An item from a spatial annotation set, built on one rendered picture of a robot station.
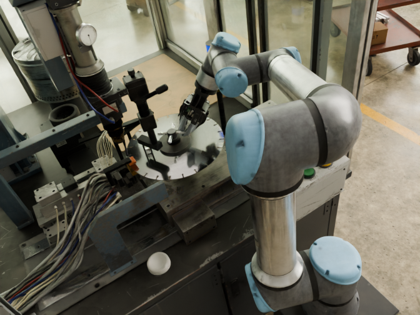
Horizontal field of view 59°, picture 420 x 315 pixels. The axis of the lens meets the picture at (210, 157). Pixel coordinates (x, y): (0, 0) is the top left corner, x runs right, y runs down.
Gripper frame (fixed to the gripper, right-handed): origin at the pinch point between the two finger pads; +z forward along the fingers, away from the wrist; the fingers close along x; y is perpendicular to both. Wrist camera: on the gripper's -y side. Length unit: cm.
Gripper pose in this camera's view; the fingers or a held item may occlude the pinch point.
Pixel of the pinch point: (184, 131)
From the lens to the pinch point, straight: 123.4
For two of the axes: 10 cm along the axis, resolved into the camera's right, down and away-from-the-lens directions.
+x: 8.8, 4.6, 0.5
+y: -2.4, 5.4, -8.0
